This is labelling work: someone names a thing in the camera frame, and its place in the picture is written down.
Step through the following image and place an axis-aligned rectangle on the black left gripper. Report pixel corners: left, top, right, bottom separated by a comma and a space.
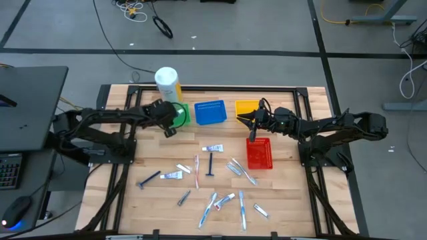
143, 99, 179, 138

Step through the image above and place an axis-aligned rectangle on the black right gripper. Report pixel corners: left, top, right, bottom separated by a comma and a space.
236, 106, 281, 143

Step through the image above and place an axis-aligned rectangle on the small white object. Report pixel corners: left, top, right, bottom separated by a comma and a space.
193, 154, 201, 190

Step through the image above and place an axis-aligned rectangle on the blue toothbrush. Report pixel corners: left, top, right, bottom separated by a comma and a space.
198, 192, 218, 229
238, 190, 248, 232

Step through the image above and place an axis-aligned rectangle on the yellow plastic basket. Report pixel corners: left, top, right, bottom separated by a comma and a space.
234, 99, 261, 123

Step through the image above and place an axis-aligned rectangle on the green plastic basket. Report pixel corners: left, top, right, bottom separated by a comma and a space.
171, 102, 192, 128

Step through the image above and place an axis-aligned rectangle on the red plastic basket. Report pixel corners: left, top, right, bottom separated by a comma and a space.
246, 137, 274, 170

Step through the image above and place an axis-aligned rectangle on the small white wrapped toiletry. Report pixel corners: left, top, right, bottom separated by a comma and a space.
253, 203, 270, 219
175, 163, 193, 175

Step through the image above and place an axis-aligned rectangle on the blue plastic basket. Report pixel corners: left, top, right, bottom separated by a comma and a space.
193, 99, 228, 126

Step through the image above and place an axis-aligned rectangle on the small white toothpaste tube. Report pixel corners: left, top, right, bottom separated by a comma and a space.
201, 143, 225, 153
159, 171, 184, 180

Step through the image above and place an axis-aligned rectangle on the small bluish wrapped toiletry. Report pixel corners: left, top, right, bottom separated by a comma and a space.
226, 161, 242, 177

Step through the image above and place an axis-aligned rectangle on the white grey toothbrush in wrap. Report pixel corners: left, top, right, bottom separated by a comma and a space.
232, 157, 258, 186

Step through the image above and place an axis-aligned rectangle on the dark blue disposable razor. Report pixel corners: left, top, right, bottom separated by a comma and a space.
205, 152, 216, 177
137, 170, 161, 190

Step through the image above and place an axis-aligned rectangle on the white canister with yellow label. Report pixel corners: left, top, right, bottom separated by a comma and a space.
154, 66, 184, 104

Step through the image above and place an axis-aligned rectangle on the small dark wrapped toiletry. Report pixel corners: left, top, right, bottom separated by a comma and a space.
177, 189, 191, 207

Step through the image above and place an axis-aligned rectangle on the toothpaste tube with red stripe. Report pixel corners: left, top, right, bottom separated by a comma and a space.
213, 193, 236, 211

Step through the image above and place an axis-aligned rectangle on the black desk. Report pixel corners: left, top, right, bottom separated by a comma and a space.
0, 65, 69, 153

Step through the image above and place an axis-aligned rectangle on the grey table foot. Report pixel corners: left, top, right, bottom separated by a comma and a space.
382, 101, 427, 112

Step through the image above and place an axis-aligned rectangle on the black backlit keyboard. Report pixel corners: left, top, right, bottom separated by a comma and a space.
0, 153, 23, 191

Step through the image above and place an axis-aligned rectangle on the grey table leg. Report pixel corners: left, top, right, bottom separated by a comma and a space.
352, 0, 418, 26

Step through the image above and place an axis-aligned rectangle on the black computer mouse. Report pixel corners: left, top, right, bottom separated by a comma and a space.
1, 195, 33, 231

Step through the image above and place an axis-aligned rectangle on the black left wrist camera cable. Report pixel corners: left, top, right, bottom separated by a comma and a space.
163, 101, 188, 131

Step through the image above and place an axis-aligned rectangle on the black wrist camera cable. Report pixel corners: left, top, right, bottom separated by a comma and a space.
163, 101, 188, 131
259, 97, 273, 116

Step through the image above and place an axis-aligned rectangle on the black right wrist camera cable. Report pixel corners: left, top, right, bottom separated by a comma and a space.
259, 97, 273, 116

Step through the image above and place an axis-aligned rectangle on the black coiled cable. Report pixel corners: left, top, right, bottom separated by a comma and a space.
152, 15, 174, 39

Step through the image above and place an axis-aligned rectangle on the long black floor cable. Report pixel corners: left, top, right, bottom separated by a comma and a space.
92, 0, 156, 75

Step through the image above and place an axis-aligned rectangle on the white cable bundle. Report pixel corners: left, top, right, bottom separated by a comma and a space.
115, 0, 148, 23

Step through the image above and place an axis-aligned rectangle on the yellow floor cable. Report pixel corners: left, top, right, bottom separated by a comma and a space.
320, 0, 385, 26

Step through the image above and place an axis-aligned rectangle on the white floor cable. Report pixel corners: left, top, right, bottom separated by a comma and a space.
392, 23, 427, 100

